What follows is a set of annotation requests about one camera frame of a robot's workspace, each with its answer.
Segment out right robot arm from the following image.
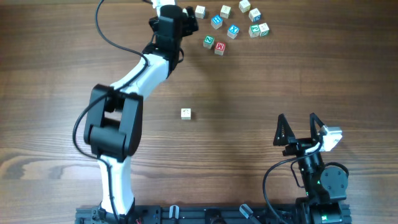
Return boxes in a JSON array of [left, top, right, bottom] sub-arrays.
[[273, 113, 352, 224]]

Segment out blue letter H block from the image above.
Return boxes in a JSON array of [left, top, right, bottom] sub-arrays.
[[211, 15, 223, 29]]

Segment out red letter M block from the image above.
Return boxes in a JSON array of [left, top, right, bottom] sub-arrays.
[[214, 42, 226, 55]]

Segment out green letter J block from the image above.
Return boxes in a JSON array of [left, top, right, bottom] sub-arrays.
[[249, 24, 261, 38]]

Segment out block with green drawing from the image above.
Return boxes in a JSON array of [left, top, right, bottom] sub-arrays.
[[259, 23, 270, 37]]

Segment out plain wooden block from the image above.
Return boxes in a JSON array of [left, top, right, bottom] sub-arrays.
[[195, 5, 206, 19]]

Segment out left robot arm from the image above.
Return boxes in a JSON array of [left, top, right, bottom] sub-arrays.
[[81, 3, 198, 223]]

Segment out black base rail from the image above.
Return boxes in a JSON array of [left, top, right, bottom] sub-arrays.
[[75, 204, 353, 224]]

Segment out plain block with green side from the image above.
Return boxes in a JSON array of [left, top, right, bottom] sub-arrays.
[[220, 5, 231, 19]]

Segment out green letter Z block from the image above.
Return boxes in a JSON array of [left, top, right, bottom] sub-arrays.
[[203, 35, 215, 49]]

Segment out block with blue side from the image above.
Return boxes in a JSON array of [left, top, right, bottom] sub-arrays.
[[249, 8, 261, 22]]

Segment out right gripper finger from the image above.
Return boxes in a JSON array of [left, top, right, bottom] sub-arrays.
[[310, 113, 324, 144], [273, 114, 296, 146]]

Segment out right black cable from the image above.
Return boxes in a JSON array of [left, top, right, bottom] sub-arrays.
[[262, 142, 323, 224]]

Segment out plain block with red drawing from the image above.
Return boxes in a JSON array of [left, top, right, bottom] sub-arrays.
[[180, 108, 192, 120]]

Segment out blue letter X block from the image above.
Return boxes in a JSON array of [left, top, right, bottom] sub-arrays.
[[227, 24, 239, 39]]

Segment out block with yellow side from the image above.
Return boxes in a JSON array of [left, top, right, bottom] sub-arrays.
[[239, 0, 251, 13]]

